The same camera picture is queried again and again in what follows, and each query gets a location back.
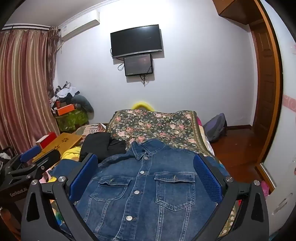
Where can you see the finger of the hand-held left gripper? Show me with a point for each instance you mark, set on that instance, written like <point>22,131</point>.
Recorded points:
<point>40,167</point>
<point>30,154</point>

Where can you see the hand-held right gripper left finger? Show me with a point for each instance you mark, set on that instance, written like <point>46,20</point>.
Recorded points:
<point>83,177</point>

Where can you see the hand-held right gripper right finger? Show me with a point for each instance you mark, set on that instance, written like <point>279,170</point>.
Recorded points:
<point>208,183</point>

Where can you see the blue denim jeans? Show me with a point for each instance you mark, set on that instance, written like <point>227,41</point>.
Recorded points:
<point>143,185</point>

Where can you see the red box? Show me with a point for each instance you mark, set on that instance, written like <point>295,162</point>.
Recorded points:
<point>49,138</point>

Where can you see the yellow printed blanket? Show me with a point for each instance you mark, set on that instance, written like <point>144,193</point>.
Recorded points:
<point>69,154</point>

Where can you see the wooden lap desk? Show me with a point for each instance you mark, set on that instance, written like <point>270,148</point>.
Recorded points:
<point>62,141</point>

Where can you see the black garment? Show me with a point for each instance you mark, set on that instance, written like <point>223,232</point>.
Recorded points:
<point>99,143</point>

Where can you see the patchwork quilt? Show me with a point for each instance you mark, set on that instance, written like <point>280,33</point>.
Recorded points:
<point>92,128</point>

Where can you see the purple backpack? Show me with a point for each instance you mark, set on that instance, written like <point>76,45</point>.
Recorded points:
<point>215,127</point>

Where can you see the orange box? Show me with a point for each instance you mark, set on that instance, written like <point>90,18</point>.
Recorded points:
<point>66,109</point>

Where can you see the pile of bags and papers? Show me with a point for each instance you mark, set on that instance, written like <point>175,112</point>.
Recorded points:
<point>63,92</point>

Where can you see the striped red curtain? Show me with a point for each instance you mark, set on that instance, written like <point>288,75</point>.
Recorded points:
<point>23,81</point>

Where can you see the dark floral blanket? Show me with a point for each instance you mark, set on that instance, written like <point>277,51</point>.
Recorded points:
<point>157,129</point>

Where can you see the white wardrobe door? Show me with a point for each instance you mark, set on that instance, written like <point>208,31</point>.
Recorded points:
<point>286,139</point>

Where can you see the yellow plastic object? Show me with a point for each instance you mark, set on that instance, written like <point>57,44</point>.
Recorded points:
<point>141,104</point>

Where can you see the brown wooden door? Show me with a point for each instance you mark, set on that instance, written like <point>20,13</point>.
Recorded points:
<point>266,81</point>

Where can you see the white air conditioner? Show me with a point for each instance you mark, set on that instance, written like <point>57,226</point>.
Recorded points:
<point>78,26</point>

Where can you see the wooden overhead cabinet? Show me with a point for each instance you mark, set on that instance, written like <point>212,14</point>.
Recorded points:
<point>233,9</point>

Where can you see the small black wall monitor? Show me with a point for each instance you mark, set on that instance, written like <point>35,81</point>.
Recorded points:
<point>138,64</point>

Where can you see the curtain rail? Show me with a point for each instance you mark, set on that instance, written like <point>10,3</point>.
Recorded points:
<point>25,27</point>

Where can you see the large black wall television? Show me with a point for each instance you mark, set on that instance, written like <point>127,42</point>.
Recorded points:
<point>136,40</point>

